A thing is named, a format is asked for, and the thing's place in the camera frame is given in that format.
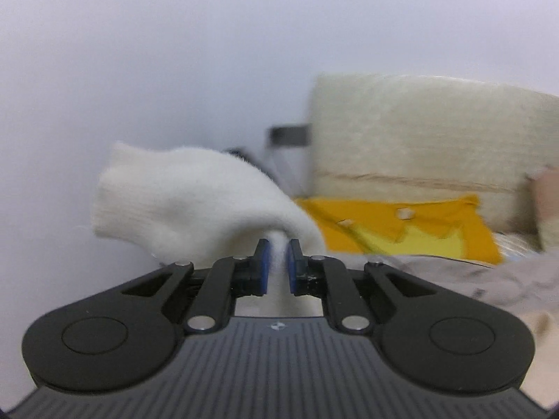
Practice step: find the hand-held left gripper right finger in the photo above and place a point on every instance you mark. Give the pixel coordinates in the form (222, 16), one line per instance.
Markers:
(295, 266)

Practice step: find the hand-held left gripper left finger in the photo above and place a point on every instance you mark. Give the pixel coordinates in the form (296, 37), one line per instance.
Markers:
(262, 266)

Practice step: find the white blue-striped sweater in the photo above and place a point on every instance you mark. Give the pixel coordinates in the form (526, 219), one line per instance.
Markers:
(187, 200)

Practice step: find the yellow pillow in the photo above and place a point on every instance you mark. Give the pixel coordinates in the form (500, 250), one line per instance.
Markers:
(371, 222)

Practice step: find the grey blanket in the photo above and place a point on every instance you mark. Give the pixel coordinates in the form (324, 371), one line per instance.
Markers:
(458, 279)

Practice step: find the cream quilted headboard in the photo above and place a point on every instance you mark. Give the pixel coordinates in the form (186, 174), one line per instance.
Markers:
(415, 139)

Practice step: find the checked pillow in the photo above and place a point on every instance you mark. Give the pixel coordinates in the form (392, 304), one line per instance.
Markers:
(548, 200)

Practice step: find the dark wall socket panel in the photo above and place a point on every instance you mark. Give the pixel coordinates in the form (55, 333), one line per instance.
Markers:
(290, 135)

